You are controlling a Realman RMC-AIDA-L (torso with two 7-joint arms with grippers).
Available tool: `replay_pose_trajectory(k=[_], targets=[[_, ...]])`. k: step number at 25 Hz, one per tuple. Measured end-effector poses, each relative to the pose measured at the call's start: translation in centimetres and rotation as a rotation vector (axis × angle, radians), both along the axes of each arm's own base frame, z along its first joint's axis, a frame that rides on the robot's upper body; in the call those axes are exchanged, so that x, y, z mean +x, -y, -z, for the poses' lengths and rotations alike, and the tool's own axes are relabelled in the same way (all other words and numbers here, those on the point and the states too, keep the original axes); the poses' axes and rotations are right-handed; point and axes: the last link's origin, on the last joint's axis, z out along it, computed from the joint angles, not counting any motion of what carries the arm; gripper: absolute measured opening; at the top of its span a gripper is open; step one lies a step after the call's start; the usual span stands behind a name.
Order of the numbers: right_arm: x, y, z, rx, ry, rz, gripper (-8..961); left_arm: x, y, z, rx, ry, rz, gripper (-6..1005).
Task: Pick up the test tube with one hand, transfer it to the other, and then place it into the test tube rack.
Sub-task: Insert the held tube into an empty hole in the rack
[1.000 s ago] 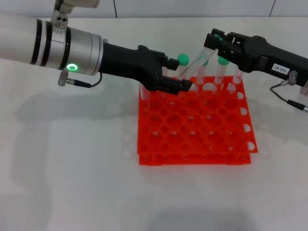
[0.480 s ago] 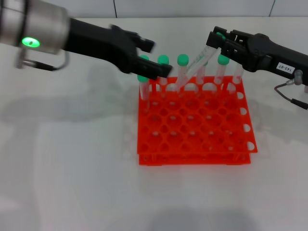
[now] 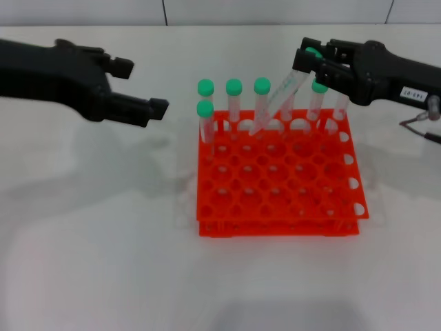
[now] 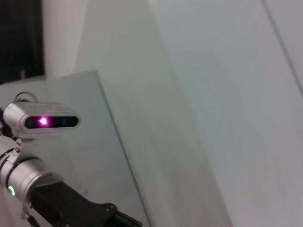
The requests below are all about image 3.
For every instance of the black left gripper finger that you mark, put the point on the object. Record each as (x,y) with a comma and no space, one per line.
(120,67)
(151,110)

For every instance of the orange plastic test tube rack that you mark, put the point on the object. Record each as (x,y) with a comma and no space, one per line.
(262,179)

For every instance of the clear test tube green cap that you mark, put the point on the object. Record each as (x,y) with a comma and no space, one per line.
(275,100)
(288,110)
(340,107)
(262,85)
(205,108)
(206,87)
(234,87)
(318,88)

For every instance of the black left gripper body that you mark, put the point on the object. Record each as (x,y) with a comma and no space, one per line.
(51,76)

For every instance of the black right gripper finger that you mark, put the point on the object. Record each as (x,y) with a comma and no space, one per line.
(301,62)
(315,43)

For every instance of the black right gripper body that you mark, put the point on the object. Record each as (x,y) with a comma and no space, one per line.
(382,79)

